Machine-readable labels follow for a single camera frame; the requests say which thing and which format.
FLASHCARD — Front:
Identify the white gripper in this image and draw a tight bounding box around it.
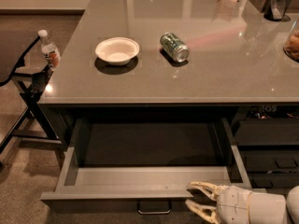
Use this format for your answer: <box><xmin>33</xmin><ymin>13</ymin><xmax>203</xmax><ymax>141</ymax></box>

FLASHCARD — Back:
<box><xmin>185</xmin><ymin>181</ymin><xmax>251</xmax><ymax>224</ymax></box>

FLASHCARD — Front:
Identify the dark drawer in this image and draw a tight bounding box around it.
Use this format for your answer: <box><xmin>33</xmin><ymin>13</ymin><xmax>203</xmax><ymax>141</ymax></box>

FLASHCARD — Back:
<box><xmin>249</xmin><ymin>174</ymin><xmax>299</xmax><ymax>189</ymax></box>
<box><xmin>231</xmin><ymin>105</ymin><xmax>299</xmax><ymax>146</ymax></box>
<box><xmin>239</xmin><ymin>147</ymin><xmax>299</xmax><ymax>173</ymax></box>
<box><xmin>41</xmin><ymin>119</ymin><xmax>250</xmax><ymax>212</ymax></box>

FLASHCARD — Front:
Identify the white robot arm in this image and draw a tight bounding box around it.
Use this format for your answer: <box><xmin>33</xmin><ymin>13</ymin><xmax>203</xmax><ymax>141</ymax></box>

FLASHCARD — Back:
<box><xmin>185</xmin><ymin>181</ymin><xmax>299</xmax><ymax>224</ymax></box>

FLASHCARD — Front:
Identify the green soda can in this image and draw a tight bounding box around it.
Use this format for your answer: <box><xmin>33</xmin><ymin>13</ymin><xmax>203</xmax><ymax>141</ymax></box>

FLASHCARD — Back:
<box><xmin>160</xmin><ymin>33</ymin><xmax>190</xmax><ymax>63</ymax></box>

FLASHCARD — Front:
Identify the dark counter cabinet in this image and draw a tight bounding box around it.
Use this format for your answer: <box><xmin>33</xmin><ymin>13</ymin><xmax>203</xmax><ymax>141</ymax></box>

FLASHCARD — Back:
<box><xmin>36</xmin><ymin>0</ymin><xmax>299</xmax><ymax>191</ymax></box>

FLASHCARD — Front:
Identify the glass jar with snacks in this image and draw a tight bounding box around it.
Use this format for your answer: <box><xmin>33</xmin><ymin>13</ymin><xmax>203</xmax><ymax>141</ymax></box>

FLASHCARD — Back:
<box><xmin>283</xmin><ymin>19</ymin><xmax>299</xmax><ymax>63</ymax></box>

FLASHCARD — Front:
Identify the white paper bowl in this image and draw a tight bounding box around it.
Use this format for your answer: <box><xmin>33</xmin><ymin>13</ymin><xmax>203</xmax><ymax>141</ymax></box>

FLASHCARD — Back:
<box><xmin>95</xmin><ymin>37</ymin><xmax>139</xmax><ymax>65</ymax></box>

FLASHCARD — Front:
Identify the black folding chair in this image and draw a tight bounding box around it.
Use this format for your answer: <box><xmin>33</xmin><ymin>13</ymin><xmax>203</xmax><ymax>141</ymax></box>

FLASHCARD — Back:
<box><xmin>0</xmin><ymin>30</ymin><xmax>58</xmax><ymax>152</ymax></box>

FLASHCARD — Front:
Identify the clear plastic water bottle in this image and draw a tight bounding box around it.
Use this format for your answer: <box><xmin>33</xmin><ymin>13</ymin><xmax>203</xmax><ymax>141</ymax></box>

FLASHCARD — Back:
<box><xmin>38</xmin><ymin>30</ymin><xmax>61</xmax><ymax>68</ymax></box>

